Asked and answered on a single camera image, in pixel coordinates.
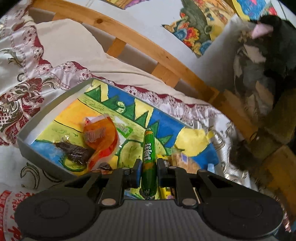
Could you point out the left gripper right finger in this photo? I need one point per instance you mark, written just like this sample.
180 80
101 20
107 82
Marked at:
178 179

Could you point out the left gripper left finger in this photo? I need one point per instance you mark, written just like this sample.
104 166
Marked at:
115 184

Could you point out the green sausage stick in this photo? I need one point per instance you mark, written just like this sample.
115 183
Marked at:
149 166

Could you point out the cracker packet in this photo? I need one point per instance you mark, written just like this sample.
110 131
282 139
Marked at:
181 160

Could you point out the orange snack packet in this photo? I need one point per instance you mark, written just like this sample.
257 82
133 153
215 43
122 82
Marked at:
100 134

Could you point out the dark dried snack packet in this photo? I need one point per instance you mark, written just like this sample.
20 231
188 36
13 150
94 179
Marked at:
76 153

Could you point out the grey tray with colourful lining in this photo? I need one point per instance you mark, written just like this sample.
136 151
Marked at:
131 110

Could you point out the red white snack bag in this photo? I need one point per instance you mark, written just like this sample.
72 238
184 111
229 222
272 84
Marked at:
10 199

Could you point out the floral satin bedspread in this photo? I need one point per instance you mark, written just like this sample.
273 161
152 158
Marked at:
42 105

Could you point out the cream pillow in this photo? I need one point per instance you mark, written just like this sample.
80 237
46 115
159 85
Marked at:
67 40

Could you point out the landscape field drawing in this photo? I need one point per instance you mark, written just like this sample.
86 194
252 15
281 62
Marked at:
200 23

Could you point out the starry night swirl drawing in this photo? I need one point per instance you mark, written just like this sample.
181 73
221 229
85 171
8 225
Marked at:
123 4

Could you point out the black plush toy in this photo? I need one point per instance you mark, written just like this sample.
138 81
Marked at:
279 66

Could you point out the pink jellyfish drawing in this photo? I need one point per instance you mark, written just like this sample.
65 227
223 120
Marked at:
253 9

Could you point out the wooden bed frame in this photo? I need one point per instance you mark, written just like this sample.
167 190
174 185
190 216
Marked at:
276 172

